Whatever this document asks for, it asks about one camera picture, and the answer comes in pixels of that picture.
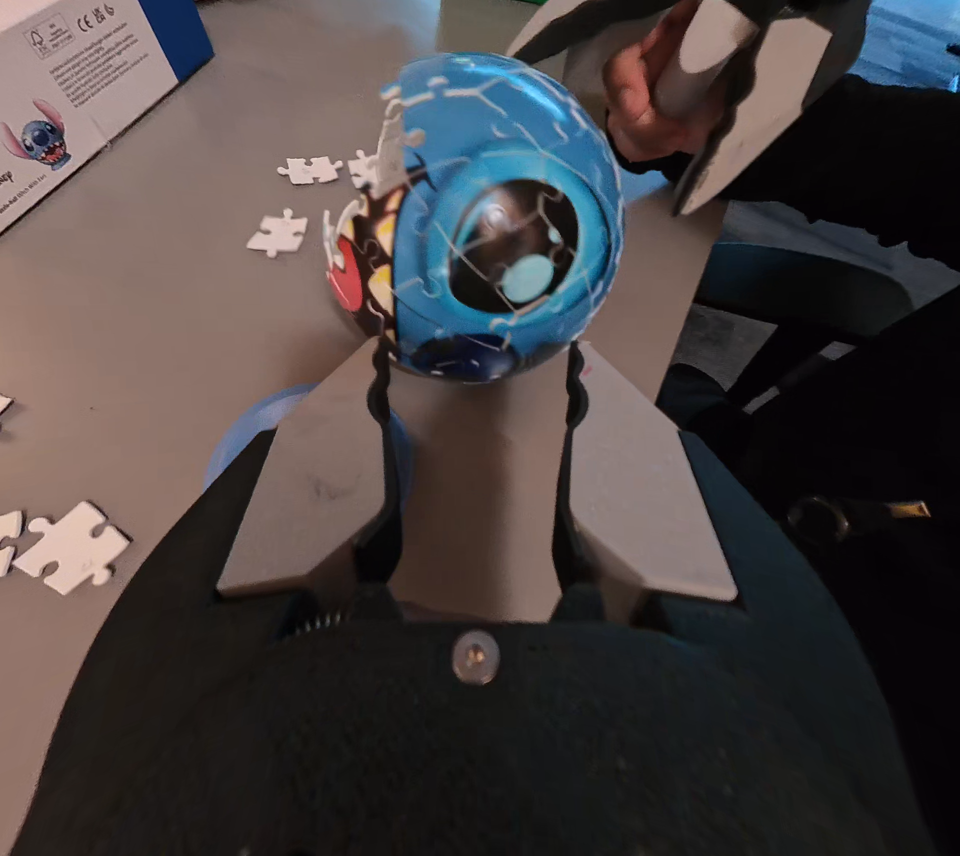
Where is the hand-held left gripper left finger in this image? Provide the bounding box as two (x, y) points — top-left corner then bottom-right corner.
(216, 336), (406, 600)

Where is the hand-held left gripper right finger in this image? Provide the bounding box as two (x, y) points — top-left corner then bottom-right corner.
(553, 339), (739, 622)

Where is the blue ball stand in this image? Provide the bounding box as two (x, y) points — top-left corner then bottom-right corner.
(203, 382), (414, 497)

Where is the blue puzzle ball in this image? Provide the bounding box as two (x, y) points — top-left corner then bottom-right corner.
(323, 51), (626, 382)

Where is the person's right forearm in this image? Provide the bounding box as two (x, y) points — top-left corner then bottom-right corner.
(606, 72), (960, 251)

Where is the cartoon printed puzzle box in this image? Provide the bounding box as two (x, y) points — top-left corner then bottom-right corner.
(0, 0), (216, 236)

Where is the person's right hand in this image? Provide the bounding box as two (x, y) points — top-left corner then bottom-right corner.
(603, 0), (725, 163)

